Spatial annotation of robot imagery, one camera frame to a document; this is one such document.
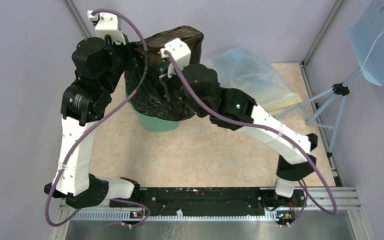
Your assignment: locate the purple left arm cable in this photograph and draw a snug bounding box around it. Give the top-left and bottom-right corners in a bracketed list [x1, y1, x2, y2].
[44, 8, 151, 229]

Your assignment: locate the light blue tripod stand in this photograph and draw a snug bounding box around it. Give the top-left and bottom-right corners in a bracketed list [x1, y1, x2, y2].
[276, 67, 362, 158]

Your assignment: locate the black trash bag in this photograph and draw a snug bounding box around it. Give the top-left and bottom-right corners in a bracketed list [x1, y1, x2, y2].
[131, 25, 204, 122]

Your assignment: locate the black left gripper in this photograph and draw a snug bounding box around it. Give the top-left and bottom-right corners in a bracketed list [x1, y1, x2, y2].
[101, 32, 139, 94]

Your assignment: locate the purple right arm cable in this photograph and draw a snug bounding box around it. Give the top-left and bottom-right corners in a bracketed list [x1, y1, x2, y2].
[163, 49, 339, 228]

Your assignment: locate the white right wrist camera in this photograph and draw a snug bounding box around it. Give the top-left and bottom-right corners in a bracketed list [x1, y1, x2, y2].
[159, 37, 192, 70]

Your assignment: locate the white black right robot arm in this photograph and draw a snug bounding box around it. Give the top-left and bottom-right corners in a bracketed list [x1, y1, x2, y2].
[158, 63, 318, 206]

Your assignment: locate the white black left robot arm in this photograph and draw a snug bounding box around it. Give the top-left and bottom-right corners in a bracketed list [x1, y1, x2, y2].
[44, 35, 141, 209]

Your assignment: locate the clear plastic bag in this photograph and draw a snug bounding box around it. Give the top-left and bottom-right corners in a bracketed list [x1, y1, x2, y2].
[202, 46, 302, 116]

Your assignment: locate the perforated light blue panel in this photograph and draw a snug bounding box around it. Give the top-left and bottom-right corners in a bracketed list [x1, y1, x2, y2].
[346, 0, 384, 86]

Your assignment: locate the green plastic trash bin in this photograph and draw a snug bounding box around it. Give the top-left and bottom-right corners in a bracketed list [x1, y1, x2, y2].
[128, 96, 180, 132]

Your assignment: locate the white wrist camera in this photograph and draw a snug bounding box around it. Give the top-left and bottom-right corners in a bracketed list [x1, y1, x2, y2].
[159, 37, 192, 70]
[87, 10, 126, 45]

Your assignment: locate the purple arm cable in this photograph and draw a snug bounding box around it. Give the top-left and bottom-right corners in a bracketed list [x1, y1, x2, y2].
[163, 49, 339, 228]
[44, 8, 151, 229]

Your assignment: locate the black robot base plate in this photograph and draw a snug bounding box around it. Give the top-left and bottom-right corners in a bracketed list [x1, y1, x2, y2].
[130, 187, 305, 217]

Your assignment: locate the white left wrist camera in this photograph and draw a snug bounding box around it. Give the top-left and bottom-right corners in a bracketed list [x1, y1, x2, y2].
[87, 10, 126, 45]

